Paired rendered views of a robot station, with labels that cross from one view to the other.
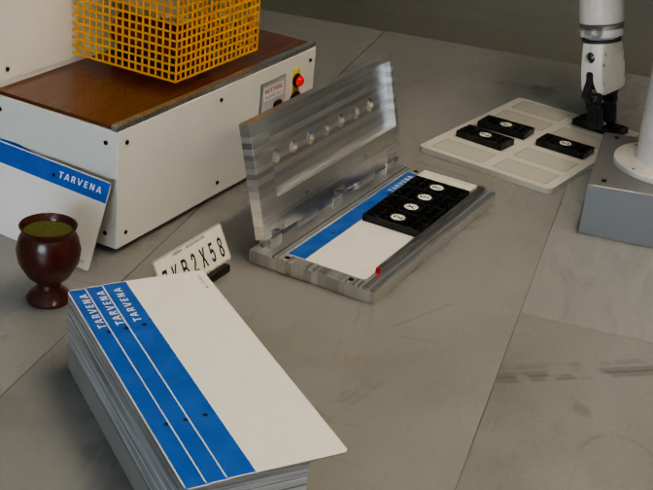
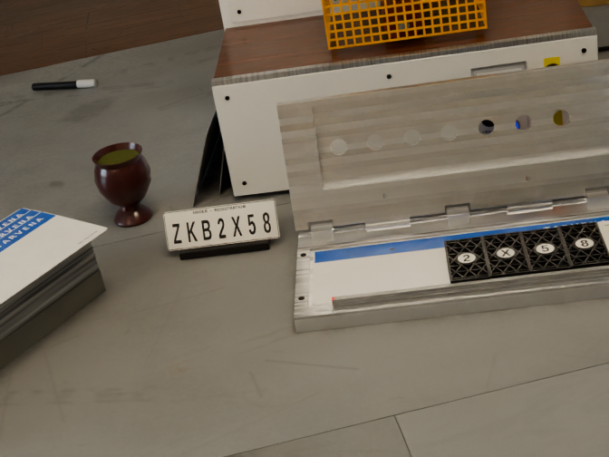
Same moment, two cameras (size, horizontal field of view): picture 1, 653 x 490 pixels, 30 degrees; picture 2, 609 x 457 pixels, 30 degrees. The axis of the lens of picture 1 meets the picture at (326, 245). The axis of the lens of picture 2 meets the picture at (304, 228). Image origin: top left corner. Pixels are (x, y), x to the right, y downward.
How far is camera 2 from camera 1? 1.61 m
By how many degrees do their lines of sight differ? 60
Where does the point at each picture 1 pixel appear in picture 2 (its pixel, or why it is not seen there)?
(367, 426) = (67, 424)
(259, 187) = (290, 173)
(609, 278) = (582, 440)
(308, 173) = (403, 177)
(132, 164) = (242, 121)
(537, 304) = (430, 418)
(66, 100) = (241, 49)
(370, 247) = (389, 277)
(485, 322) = (342, 403)
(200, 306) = (43, 255)
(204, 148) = not seen: hidden behind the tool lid
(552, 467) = not seen: outside the picture
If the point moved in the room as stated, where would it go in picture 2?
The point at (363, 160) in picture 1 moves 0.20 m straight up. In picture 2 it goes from (522, 183) to (513, 41)
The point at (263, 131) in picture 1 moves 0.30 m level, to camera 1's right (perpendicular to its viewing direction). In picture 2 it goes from (304, 116) to (421, 200)
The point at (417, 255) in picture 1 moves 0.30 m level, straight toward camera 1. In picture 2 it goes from (406, 304) to (171, 387)
